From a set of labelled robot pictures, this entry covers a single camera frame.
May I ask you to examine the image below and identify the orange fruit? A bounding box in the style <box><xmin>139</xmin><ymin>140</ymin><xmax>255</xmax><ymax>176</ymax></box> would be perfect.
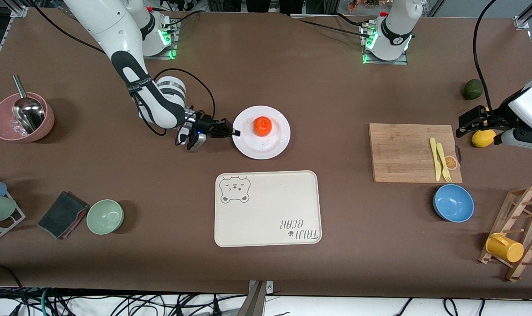
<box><xmin>254</xmin><ymin>116</ymin><xmax>273</xmax><ymax>137</ymax></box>

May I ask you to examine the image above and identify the white round plate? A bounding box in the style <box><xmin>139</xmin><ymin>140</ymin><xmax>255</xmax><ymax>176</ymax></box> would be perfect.
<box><xmin>232</xmin><ymin>105</ymin><xmax>291</xmax><ymax>160</ymax></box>

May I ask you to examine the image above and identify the yellow lemon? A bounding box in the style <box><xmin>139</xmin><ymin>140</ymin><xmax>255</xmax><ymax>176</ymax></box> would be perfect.
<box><xmin>471</xmin><ymin>129</ymin><xmax>496</xmax><ymax>148</ymax></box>

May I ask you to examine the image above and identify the green avocado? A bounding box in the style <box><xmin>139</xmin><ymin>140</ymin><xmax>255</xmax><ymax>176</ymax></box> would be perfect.
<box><xmin>462</xmin><ymin>79</ymin><xmax>483</xmax><ymax>101</ymax></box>

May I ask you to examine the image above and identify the yellow plastic fork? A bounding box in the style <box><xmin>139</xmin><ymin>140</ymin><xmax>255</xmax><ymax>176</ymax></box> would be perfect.
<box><xmin>436</xmin><ymin>143</ymin><xmax>452</xmax><ymax>183</ymax></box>

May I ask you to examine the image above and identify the yellow plastic knife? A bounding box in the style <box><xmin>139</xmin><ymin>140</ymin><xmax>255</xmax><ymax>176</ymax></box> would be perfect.
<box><xmin>429</xmin><ymin>137</ymin><xmax>442</xmax><ymax>182</ymax></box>

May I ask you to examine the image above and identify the wooden cutting board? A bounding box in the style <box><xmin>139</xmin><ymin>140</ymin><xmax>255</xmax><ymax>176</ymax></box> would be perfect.
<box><xmin>369</xmin><ymin>123</ymin><xmax>463</xmax><ymax>183</ymax></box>

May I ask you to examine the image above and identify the blue bowl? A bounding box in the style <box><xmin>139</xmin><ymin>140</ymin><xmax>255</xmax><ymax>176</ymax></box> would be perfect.
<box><xmin>432</xmin><ymin>184</ymin><xmax>475</xmax><ymax>223</ymax></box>

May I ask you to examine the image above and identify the cream tray with bear print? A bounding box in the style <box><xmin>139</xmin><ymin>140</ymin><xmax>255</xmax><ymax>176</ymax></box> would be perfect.
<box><xmin>214</xmin><ymin>170</ymin><xmax>322</xmax><ymax>248</ymax></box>

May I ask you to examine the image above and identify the yellow mug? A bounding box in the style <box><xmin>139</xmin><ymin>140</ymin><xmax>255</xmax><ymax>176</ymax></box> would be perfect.
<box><xmin>486</xmin><ymin>233</ymin><xmax>525</xmax><ymax>263</ymax></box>

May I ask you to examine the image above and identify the wooden peg rack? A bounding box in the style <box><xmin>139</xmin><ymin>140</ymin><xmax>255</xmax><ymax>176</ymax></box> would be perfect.
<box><xmin>478</xmin><ymin>186</ymin><xmax>532</xmax><ymax>282</ymax></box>

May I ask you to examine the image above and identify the pale green bowl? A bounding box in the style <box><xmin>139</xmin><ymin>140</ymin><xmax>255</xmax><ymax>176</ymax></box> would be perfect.
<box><xmin>86</xmin><ymin>199</ymin><xmax>125</xmax><ymax>235</ymax></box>

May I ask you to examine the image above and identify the dark grey folded cloth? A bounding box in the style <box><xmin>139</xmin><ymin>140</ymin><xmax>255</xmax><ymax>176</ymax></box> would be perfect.
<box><xmin>38</xmin><ymin>191</ymin><xmax>89</xmax><ymax>240</ymax></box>

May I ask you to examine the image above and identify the metal scoop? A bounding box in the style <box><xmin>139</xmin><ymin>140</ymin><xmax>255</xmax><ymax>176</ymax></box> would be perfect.
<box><xmin>12</xmin><ymin>75</ymin><xmax>46</xmax><ymax>134</ymax></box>

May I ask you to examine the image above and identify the pink bowl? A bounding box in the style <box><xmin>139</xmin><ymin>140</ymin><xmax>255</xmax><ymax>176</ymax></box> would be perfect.
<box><xmin>0</xmin><ymin>92</ymin><xmax>55</xmax><ymax>142</ymax></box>

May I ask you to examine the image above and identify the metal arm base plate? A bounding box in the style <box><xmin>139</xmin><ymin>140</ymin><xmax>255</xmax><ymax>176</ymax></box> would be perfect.
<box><xmin>141</xmin><ymin>18</ymin><xmax>179</xmax><ymax>61</ymax></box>
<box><xmin>361</xmin><ymin>22</ymin><xmax>409</xmax><ymax>65</ymax></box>

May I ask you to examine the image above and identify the aluminium frame profile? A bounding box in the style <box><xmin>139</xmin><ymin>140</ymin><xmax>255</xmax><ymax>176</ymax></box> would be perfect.
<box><xmin>9</xmin><ymin>0</ymin><xmax>30</xmax><ymax>18</ymax></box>
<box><xmin>514</xmin><ymin>0</ymin><xmax>532</xmax><ymax>29</ymax></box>

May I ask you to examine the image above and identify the black table cable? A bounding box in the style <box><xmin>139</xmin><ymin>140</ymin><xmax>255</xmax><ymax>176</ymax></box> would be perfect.
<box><xmin>168</xmin><ymin>11</ymin><xmax>201</xmax><ymax>28</ymax></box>
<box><xmin>292</xmin><ymin>16</ymin><xmax>367</xmax><ymax>36</ymax></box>

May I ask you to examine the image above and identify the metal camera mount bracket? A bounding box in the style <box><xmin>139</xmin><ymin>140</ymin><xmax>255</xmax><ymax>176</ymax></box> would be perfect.
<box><xmin>247</xmin><ymin>280</ymin><xmax>274</xmax><ymax>316</ymax></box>

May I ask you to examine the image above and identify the white wire rack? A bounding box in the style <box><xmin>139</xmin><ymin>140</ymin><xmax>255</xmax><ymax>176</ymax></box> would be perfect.
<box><xmin>0</xmin><ymin>174</ymin><xmax>26</xmax><ymax>244</ymax></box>

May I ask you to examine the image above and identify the black floor cable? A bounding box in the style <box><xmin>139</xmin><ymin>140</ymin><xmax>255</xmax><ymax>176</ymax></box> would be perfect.
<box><xmin>0</xmin><ymin>262</ymin><xmax>28</xmax><ymax>316</ymax></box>

